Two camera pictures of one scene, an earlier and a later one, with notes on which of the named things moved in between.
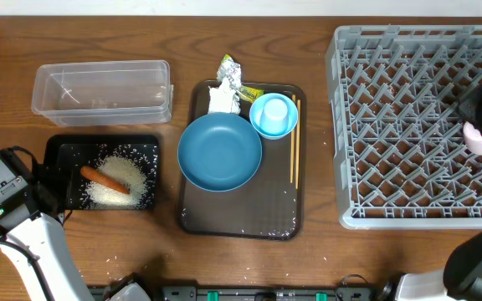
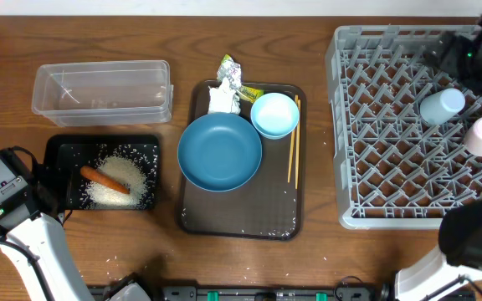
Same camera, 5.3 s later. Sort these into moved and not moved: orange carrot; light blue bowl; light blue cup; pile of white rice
Moved: light blue cup
Not moved: pile of white rice; orange carrot; light blue bowl
